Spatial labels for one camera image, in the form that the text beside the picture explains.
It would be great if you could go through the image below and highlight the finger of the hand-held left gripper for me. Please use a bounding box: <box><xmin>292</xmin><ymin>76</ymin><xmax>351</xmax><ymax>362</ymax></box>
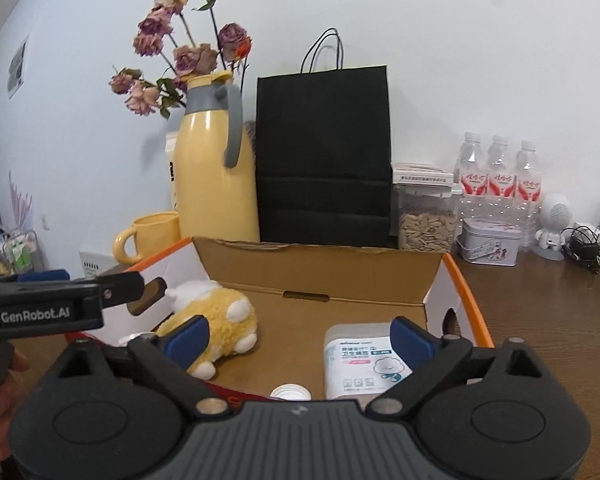
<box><xmin>16</xmin><ymin>268</ymin><xmax>72</xmax><ymax>284</ymax></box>
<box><xmin>97</xmin><ymin>271</ymin><xmax>145</xmax><ymax>307</ymax></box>

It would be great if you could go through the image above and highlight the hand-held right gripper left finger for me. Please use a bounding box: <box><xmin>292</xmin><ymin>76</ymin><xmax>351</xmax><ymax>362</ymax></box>
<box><xmin>55</xmin><ymin>315</ymin><xmax>233</xmax><ymax>421</ymax></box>

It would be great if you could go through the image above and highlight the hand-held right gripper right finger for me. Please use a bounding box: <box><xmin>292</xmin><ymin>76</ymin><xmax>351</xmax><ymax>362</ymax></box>
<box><xmin>367</xmin><ymin>316</ymin><xmax>551</xmax><ymax>418</ymax></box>

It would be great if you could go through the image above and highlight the orange cardboard box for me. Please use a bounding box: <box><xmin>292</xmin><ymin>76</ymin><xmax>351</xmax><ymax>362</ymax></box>
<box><xmin>65</xmin><ymin>236</ymin><xmax>496</xmax><ymax>403</ymax></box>

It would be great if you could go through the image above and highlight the large white bottle cap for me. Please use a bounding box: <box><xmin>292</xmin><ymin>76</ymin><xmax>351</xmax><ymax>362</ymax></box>
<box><xmin>270</xmin><ymin>384</ymin><xmax>312</xmax><ymax>402</ymax></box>

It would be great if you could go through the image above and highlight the white vented appliance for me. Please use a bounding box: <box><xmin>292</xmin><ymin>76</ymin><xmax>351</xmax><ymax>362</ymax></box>
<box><xmin>79</xmin><ymin>245</ymin><xmax>126</xmax><ymax>279</ymax></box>

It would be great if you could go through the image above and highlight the yellow white plush toy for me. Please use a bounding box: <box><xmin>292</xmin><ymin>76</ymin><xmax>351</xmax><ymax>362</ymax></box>
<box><xmin>156</xmin><ymin>280</ymin><xmax>259</xmax><ymax>380</ymax></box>

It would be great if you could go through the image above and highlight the yellow mug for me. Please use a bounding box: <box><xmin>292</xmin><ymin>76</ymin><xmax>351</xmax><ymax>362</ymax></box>
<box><xmin>112</xmin><ymin>211</ymin><xmax>182</xmax><ymax>266</ymax></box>

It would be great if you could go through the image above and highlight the white cotton swab box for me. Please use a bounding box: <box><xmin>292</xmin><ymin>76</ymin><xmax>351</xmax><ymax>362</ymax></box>
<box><xmin>323</xmin><ymin>323</ymin><xmax>416</xmax><ymax>401</ymax></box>

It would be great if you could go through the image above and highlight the clear seed container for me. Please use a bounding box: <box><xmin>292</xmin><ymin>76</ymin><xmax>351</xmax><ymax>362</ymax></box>
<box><xmin>393</xmin><ymin>181</ymin><xmax>463</xmax><ymax>253</ymax></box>

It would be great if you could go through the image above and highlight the printed tin box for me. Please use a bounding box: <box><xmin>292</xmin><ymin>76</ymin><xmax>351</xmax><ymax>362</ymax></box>
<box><xmin>455</xmin><ymin>217</ymin><xmax>523</xmax><ymax>267</ymax></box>

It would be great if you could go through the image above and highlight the white carton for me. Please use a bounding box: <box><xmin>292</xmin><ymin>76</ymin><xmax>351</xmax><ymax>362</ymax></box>
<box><xmin>165</xmin><ymin>131</ymin><xmax>181</xmax><ymax>212</ymax></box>

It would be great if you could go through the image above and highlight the yellow thermos jug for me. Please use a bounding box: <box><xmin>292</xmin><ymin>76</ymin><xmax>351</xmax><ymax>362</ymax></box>
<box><xmin>174</xmin><ymin>71</ymin><xmax>261</xmax><ymax>243</ymax></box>

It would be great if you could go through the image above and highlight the flat pink white box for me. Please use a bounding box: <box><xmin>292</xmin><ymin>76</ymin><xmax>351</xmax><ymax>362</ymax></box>
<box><xmin>391</xmin><ymin>162</ymin><xmax>455</xmax><ymax>184</ymax></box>

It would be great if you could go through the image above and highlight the clear water bottle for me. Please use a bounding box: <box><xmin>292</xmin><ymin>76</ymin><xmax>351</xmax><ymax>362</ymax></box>
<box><xmin>512</xmin><ymin>140</ymin><xmax>543</xmax><ymax>253</ymax></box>
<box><xmin>485</xmin><ymin>135</ymin><xmax>518</xmax><ymax>226</ymax></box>
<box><xmin>454</xmin><ymin>131</ymin><xmax>490</xmax><ymax>223</ymax></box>

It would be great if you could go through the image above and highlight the white robot figure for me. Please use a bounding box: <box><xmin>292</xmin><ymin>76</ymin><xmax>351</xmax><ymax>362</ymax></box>
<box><xmin>535</xmin><ymin>192</ymin><xmax>573</xmax><ymax>262</ymax></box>

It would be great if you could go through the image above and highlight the black paper bag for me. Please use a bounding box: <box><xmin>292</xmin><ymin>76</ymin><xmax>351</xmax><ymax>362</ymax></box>
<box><xmin>256</xmin><ymin>27</ymin><xmax>393</xmax><ymax>250</ymax></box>

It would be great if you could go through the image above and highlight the dried pink flower bouquet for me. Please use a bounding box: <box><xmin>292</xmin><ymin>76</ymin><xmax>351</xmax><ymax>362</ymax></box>
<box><xmin>109</xmin><ymin>0</ymin><xmax>253</xmax><ymax>118</ymax></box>

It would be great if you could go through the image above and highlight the purple wall sticker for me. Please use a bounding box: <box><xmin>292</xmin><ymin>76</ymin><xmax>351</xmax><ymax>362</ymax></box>
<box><xmin>7</xmin><ymin>170</ymin><xmax>33</xmax><ymax>233</ymax></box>

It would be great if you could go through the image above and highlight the black cable tangle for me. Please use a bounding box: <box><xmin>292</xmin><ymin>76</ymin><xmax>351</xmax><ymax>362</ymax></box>
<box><xmin>562</xmin><ymin>225</ymin><xmax>600</xmax><ymax>273</ymax></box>

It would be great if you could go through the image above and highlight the framed wall picture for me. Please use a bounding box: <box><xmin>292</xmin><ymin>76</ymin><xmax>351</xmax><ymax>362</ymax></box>
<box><xmin>7</xmin><ymin>37</ymin><xmax>29</xmax><ymax>98</ymax></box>

